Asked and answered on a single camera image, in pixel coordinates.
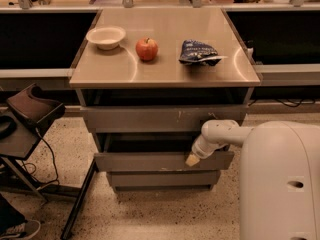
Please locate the grey sneaker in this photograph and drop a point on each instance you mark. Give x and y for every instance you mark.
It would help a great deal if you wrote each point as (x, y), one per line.
(24, 231)

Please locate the grey top drawer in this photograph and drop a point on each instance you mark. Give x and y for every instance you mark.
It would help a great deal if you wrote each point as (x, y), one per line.
(149, 119)

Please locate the red apple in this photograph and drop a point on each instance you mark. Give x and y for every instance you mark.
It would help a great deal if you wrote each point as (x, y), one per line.
(146, 49)

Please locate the white ceramic bowl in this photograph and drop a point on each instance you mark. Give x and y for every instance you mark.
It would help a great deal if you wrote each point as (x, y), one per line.
(106, 38)

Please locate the blue chip bag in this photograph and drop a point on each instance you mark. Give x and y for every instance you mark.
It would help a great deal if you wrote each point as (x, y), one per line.
(195, 52)

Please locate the grey bottom drawer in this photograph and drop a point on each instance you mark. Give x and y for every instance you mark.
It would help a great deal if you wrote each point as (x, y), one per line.
(165, 179)

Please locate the black VR headset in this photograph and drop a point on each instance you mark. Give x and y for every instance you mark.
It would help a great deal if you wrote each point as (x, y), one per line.
(34, 111)

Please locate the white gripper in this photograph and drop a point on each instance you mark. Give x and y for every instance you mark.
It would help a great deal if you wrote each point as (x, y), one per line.
(200, 149)

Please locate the grey metal drawer cabinet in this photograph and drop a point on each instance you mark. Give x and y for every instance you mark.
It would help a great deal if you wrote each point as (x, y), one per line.
(120, 78)

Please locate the dark side table stand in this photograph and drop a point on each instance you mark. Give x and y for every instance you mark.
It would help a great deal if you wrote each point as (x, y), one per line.
(19, 146)

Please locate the grey drawer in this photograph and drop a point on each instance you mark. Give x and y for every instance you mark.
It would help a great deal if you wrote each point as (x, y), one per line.
(165, 179)
(149, 119)
(155, 152)

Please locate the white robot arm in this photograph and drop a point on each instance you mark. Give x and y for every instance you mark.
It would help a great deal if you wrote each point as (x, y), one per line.
(279, 176)

